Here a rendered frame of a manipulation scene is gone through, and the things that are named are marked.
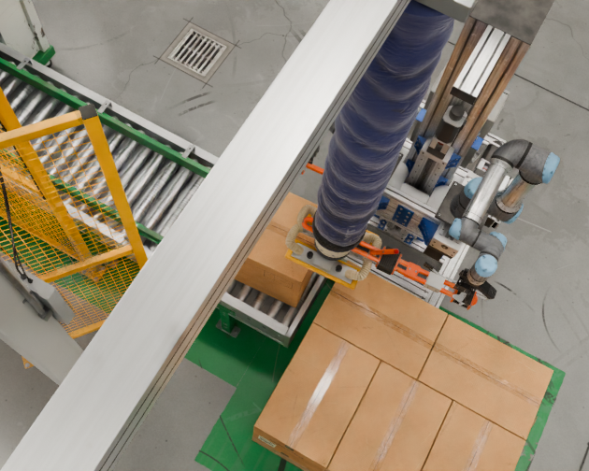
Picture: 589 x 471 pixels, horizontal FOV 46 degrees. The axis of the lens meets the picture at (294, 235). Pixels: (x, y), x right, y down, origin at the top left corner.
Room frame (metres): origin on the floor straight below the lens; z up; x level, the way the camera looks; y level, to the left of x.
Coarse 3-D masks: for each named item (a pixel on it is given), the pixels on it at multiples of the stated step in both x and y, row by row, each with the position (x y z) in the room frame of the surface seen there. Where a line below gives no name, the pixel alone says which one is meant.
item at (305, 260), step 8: (296, 240) 1.22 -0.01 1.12; (304, 248) 1.18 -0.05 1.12; (312, 248) 1.19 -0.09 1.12; (288, 256) 1.13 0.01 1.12; (296, 256) 1.14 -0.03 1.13; (304, 256) 1.14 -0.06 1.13; (312, 256) 1.15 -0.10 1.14; (304, 264) 1.11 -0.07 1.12; (312, 264) 1.11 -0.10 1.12; (336, 264) 1.13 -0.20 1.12; (344, 264) 1.14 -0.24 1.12; (320, 272) 1.08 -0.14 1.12; (328, 272) 1.09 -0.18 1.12; (336, 272) 1.10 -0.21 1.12; (344, 272) 1.10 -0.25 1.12; (336, 280) 1.06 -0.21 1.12; (344, 280) 1.06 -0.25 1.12; (352, 280) 1.07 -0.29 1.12; (352, 288) 1.04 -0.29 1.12
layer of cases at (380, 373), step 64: (320, 320) 1.05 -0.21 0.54; (384, 320) 1.11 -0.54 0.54; (448, 320) 1.17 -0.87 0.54; (320, 384) 0.72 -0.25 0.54; (384, 384) 0.78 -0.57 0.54; (448, 384) 0.83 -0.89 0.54; (512, 384) 0.89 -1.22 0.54; (320, 448) 0.42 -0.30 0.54; (384, 448) 0.47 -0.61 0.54; (448, 448) 0.52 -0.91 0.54; (512, 448) 0.58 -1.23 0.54
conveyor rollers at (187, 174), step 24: (0, 72) 2.18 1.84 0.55; (24, 96) 2.05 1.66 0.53; (24, 120) 1.91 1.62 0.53; (72, 144) 1.80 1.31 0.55; (120, 144) 1.87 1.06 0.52; (72, 168) 1.65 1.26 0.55; (96, 168) 1.68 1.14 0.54; (120, 168) 1.71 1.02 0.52; (168, 168) 1.75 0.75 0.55; (96, 192) 1.54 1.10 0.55; (168, 192) 1.62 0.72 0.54; (192, 192) 1.64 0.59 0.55; (96, 216) 1.40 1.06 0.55; (144, 240) 1.31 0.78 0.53; (288, 312) 1.06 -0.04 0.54
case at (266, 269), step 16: (288, 208) 1.45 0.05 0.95; (272, 224) 1.35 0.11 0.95; (288, 224) 1.36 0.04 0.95; (272, 240) 1.27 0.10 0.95; (304, 240) 1.29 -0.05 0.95; (256, 256) 1.17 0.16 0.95; (272, 256) 1.19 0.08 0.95; (240, 272) 1.17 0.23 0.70; (256, 272) 1.15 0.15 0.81; (272, 272) 1.12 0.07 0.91; (288, 272) 1.12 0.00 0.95; (304, 272) 1.14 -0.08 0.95; (256, 288) 1.15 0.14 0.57; (272, 288) 1.12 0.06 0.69; (288, 288) 1.10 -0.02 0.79; (304, 288) 1.16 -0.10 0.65; (288, 304) 1.10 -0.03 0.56
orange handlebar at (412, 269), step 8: (312, 168) 1.53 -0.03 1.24; (320, 168) 1.53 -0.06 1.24; (304, 224) 1.24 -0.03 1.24; (312, 232) 1.22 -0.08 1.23; (368, 248) 1.19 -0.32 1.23; (376, 248) 1.19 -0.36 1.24; (368, 256) 1.15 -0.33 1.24; (408, 264) 1.14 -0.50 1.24; (416, 264) 1.15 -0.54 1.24; (400, 272) 1.11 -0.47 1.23; (408, 272) 1.11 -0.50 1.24; (416, 272) 1.11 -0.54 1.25; (424, 272) 1.12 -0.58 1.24; (416, 280) 1.08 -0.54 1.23; (424, 280) 1.08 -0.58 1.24; (448, 280) 1.11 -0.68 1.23
